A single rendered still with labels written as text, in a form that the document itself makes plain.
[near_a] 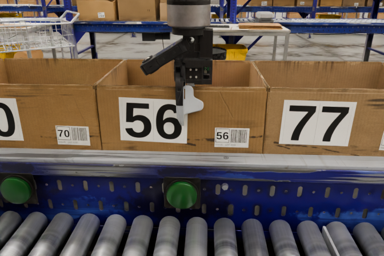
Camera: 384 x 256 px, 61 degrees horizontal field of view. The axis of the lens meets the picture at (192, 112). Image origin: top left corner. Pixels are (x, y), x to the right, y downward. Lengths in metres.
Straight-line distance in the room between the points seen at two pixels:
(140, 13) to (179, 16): 4.42
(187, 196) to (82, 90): 0.34
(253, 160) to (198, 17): 0.34
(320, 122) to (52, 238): 0.65
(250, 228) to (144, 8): 4.49
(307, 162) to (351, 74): 0.41
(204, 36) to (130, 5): 4.45
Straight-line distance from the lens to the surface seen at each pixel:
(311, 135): 0.80
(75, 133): 0.83
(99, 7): 5.23
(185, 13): 0.66
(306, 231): 0.82
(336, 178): 0.80
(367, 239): 0.85
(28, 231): 0.86
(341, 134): 0.82
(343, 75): 1.09
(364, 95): 0.81
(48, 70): 1.13
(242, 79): 1.02
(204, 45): 0.69
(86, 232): 0.81
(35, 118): 0.85
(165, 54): 0.70
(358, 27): 5.40
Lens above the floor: 1.26
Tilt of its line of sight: 21 degrees down
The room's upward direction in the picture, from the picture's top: straight up
